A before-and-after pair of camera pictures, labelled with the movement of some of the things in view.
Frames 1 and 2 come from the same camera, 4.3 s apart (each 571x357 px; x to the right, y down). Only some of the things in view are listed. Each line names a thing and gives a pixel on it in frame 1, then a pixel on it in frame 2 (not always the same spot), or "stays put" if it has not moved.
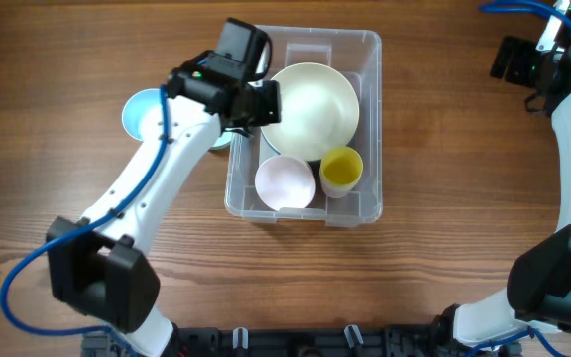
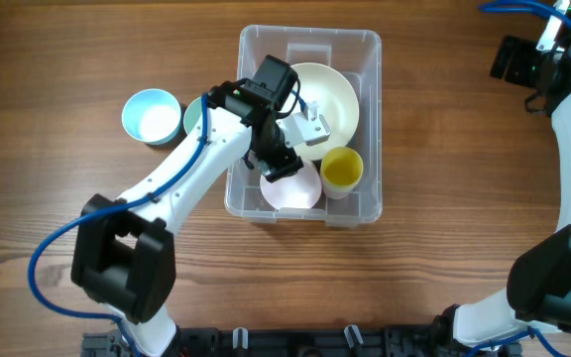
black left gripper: (273, 108) → (281, 163)
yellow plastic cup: (340, 170) stays put
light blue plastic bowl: (134, 108) stays put
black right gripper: (516, 71) stays put
